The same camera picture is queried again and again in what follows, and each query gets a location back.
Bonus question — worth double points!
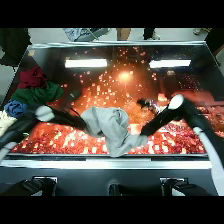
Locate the red garment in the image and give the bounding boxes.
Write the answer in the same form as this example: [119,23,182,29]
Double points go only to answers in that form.
[17,65,49,90]

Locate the person's legs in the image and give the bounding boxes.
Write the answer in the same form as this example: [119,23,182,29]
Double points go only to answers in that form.
[142,27,161,41]
[116,27,132,42]

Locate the cream garment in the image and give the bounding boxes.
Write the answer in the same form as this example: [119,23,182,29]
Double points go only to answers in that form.
[0,109,18,138]

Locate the green garment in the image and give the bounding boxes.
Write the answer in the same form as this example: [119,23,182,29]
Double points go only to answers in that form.
[10,80,65,106]

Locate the grey garment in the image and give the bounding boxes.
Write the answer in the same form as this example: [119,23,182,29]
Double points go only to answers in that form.
[79,106,150,158]

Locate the blue garment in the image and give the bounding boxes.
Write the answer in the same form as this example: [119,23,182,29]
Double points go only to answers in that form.
[3,99,30,119]

